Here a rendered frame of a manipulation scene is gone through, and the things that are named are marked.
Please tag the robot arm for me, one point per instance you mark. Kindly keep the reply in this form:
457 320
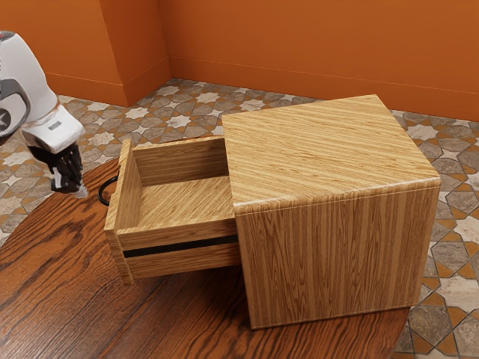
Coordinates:
33 93

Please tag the light wooden cabinet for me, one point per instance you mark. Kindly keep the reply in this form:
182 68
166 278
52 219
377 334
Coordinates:
329 209

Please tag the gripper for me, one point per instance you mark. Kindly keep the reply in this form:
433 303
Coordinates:
46 155

